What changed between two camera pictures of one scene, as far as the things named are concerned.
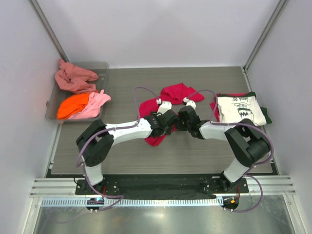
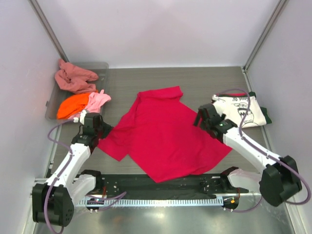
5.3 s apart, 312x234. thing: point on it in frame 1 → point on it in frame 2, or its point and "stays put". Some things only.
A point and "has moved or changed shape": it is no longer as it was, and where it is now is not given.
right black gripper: (185, 115) → (204, 117)
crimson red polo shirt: (174, 94) has moved or changed shape
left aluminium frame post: (48, 31) stays put
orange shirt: (71, 104) stays put
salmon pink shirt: (74, 79) stays put
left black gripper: (169, 119) → (104, 128)
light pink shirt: (96, 100) stays put
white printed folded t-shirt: (232, 109) stays put
